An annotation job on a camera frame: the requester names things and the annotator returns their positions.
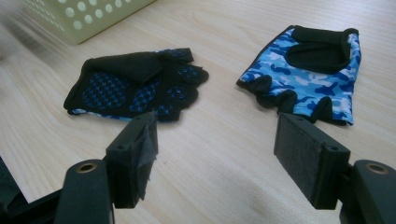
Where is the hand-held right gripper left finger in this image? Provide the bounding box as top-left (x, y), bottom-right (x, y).
top-left (106, 111), bottom-right (159, 209)

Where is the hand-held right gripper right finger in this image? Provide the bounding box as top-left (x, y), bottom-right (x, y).
top-left (273, 112), bottom-right (352, 210)

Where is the blue camouflage fingerless glove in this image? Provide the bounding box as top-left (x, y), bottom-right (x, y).
top-left (235, 24), bottom-right (362, 127)
top-left (63, 48), bottom-right (210, 123)

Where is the pale green perforated plastic basket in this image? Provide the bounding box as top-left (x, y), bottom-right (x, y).
top-left (18, 0), bottom-right (157, 45)

